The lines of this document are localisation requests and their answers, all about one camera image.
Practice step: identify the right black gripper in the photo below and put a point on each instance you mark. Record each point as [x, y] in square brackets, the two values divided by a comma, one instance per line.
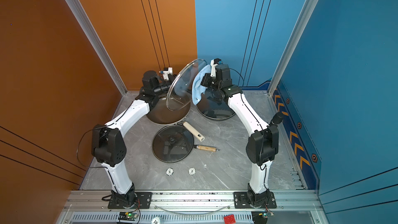
[205, 81]

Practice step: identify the brown wok cream handle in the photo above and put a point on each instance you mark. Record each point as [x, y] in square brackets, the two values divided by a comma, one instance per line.
[162, 115]

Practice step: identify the glass lid on small pan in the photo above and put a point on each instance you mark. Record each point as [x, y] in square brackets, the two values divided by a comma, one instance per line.
[172, 143]

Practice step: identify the aluminium corner post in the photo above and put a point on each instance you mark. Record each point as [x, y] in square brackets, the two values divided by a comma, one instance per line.
[86, 25]
[299, 27]

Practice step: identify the left aluminium corner post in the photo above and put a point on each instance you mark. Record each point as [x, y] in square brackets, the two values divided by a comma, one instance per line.
[86, 25]

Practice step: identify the red perforated block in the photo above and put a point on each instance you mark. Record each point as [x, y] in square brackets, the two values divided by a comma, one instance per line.
[229, 219]

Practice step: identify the large glass pot lid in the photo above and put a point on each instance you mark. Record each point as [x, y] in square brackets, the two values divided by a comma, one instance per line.
[180, 91]

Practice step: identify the light blue microfibre cloth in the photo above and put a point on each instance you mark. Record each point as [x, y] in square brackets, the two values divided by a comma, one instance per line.
[197, 88]

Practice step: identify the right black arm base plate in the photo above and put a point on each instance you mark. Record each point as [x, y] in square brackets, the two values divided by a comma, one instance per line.
[247, 199]

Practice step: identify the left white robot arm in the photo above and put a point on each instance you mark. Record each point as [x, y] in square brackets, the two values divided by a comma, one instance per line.
[108, 146]

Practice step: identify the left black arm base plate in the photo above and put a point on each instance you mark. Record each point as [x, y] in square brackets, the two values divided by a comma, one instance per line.
[141, 200]

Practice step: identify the right aluminium corner post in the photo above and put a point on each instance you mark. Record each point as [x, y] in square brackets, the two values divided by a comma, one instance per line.
[299, 27]

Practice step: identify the green circuit board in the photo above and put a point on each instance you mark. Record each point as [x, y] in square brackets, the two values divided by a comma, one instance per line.
[128, 218]

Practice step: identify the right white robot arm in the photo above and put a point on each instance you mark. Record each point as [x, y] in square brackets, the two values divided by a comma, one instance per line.
[263, 137]

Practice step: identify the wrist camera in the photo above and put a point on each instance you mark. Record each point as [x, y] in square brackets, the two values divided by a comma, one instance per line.
[213, 65]
[167, 74]

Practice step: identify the aluminium front rail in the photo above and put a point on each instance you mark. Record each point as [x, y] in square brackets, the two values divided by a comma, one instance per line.
[197, 200]

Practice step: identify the small board with wires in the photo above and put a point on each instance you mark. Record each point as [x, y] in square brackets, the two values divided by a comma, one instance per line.
[266, 214]

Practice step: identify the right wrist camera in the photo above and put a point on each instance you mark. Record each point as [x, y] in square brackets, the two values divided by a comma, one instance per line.
[213, 65]

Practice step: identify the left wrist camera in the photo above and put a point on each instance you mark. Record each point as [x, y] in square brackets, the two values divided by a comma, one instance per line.
[167, 74]

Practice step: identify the white round numbered tag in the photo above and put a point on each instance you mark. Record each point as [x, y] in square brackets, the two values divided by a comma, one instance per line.
[156, 220]

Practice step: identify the white round marker five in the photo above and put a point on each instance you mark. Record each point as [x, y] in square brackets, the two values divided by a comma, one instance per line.
[169, 171]

